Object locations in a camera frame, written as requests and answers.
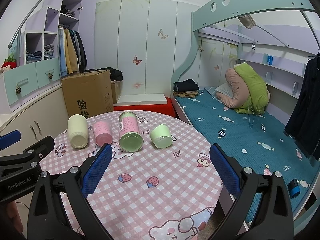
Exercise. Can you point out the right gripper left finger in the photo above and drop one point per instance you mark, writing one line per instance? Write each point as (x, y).
(47, 217)

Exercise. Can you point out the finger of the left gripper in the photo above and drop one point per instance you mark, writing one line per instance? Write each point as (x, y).
(9, 139)
(38, 151)

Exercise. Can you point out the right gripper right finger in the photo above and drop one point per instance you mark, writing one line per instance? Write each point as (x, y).
(273, 218)

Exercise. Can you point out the pink plastic cup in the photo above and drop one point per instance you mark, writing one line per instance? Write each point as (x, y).
(102, 133)

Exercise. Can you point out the cream white cup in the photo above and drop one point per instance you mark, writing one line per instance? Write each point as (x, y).
(77, 130)

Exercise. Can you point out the small green cup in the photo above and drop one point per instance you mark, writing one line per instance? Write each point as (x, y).
(161, 136)

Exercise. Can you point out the cream lower cabinet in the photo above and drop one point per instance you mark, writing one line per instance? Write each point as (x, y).
(44, 115)

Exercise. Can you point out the teal drawer cabinet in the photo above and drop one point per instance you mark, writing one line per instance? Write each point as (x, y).
(21, 84)

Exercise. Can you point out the teal candy print mattress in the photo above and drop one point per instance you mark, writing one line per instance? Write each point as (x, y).
(257, 141)

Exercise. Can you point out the red potted plant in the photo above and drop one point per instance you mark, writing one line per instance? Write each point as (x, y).
(10, 62)

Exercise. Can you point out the large cardboard box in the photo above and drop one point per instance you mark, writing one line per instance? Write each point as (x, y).
(88, 94)

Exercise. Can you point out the tall green pink can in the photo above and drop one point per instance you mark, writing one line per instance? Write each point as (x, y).
(130, 137)

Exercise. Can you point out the dark hanging garment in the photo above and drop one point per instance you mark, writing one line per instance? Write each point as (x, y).
(303, 124)

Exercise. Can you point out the hanging clothes row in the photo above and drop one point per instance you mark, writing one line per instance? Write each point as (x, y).
(71, 52)

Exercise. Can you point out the small cardboard box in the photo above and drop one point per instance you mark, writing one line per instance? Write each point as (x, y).
(116, 90)

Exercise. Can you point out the white board on box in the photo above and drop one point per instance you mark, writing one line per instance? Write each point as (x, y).
(141, 99)

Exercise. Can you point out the black clothes on box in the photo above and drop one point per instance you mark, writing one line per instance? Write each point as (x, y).
(115, 74)

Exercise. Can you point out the pink checkered tablecloth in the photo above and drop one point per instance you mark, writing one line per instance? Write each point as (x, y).
(153, 193)

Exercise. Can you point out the green pillow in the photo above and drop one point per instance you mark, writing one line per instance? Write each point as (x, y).
(258, 93)

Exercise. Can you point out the purple white shelf unit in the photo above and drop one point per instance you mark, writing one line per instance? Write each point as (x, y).
(41, 27)

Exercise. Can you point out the pink plush pillow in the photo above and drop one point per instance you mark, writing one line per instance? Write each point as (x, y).
(239, 89)

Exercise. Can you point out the folded black clothes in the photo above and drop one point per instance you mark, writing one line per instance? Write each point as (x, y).
(188, 85)

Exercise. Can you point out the small blue shelf box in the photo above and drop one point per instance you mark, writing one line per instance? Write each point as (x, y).
(269, 60)

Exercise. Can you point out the purple wall shelves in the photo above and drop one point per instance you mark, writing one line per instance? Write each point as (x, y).
(291, 47)

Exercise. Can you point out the teal bunk bed frame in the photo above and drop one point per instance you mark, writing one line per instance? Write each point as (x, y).
(216, 11)

